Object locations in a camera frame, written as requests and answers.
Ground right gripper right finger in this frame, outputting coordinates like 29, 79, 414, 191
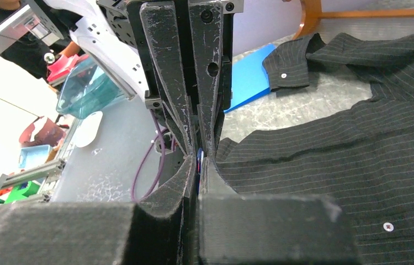
197, 158, 362, 264

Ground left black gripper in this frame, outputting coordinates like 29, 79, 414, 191
97, 1, 244, 157

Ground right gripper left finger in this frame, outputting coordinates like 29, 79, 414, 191
0, 156, 196, 264

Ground black pinstriped shirt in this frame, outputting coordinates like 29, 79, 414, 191
216, 33, 414, 264

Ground white round brooch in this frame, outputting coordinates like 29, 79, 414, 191
195, 148, 204, 194

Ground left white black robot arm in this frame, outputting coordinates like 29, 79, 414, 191
30, 1, 244, 157

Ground blue flat mat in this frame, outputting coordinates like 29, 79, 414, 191
225, 44, 275, 113

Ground clear teal plastic container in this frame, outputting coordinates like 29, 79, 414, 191
56, 58, 123, 119

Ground orange wooden shoe rack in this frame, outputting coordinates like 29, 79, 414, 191
293, 0, 414, 40

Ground light blue storage bin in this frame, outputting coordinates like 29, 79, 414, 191
18, 145, 52, 169

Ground aluminium frame rail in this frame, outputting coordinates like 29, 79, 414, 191
0, 159, 67, 224

